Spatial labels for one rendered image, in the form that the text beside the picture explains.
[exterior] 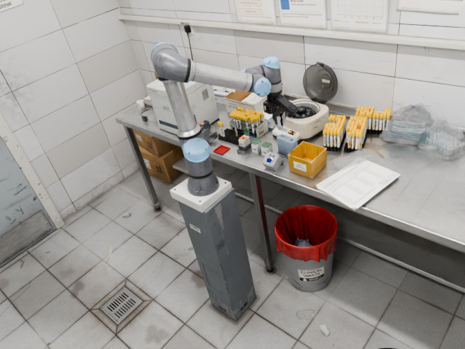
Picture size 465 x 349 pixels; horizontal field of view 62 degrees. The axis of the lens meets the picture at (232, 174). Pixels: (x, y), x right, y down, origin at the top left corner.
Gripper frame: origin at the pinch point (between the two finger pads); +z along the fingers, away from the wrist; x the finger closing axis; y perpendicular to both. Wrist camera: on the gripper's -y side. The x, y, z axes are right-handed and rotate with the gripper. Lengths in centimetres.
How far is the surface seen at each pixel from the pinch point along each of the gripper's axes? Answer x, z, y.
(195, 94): 7, -8, 58
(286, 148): 2.1, 9.9, -3.6
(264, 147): 7.8, 9.5, 5.7
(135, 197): 28, 103, 154
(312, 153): -2.0, 10.4, -16.8
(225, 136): 7.5, 12.6, 36.8
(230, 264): 49, 58, 0
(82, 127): 35, 37, 187
